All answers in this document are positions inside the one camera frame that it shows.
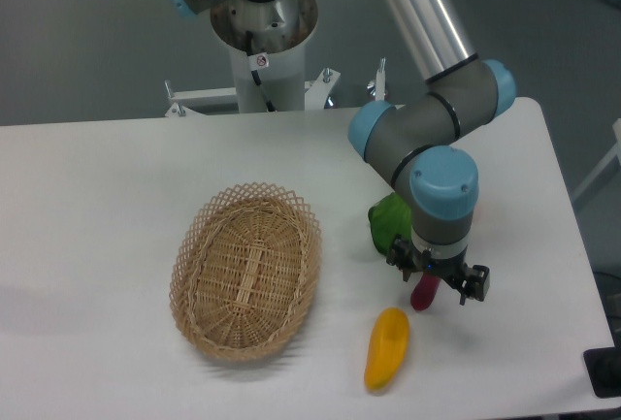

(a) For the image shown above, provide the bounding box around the yellow mango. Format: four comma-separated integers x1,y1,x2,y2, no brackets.
364,307,409,392

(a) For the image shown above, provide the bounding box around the green leafy vegetable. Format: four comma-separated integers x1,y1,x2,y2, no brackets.
367,193,411,256

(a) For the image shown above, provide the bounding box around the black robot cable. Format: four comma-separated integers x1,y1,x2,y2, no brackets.
245,29,278,113

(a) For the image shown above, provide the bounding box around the black device at table edge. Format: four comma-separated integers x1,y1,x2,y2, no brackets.
583,347,620,399

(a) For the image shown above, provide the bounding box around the purple sweet potato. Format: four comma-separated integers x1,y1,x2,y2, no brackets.
410,275,441,311

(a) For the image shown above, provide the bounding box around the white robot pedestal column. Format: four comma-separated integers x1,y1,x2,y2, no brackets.
211,0,318,106

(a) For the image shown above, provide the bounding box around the white frame at right edge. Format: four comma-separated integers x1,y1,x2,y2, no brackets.
571,119,620,210

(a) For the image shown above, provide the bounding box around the white metal base frame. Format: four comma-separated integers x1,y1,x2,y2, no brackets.
163,57,389,116

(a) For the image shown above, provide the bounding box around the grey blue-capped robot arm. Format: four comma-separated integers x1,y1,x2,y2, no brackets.
172,0,516,301

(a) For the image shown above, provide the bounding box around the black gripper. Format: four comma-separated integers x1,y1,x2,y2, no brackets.
386,235,490,305

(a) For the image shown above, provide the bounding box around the woven wicker basket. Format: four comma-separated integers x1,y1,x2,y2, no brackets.
169,182,321,363

